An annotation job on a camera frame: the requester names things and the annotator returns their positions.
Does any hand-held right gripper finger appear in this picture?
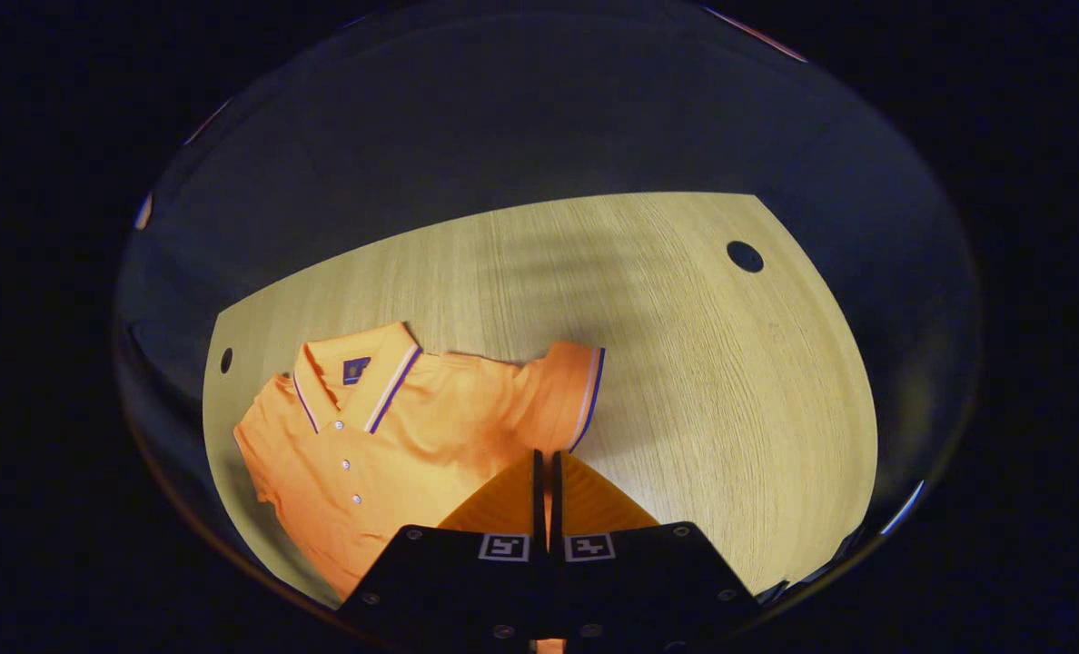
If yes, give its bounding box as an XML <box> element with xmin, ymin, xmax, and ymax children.
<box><xmin>550</xmin><ymin>450</ymin><xmax>763</xmax><ymax>650</ymax></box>
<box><xmin>335</xmin><ymin>450</ymin><xmax>548</xmax><ymax>650</ymax></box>

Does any orange T-shirt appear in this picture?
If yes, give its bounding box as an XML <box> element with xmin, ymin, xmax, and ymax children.
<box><xmin>233</xmin><ymin>321</ymin><xmax>606</xmax><ymax>654</ymax></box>

